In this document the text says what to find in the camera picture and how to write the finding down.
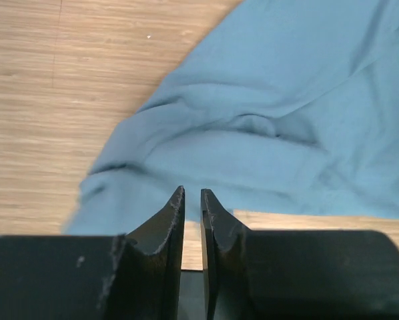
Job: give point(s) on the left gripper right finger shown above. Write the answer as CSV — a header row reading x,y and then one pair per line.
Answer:
x,y
295,274

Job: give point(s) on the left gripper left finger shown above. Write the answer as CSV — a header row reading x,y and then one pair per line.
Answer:
x,y
132,275

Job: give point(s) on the blue-grey t shirt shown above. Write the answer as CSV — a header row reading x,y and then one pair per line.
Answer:
x,y
285,107

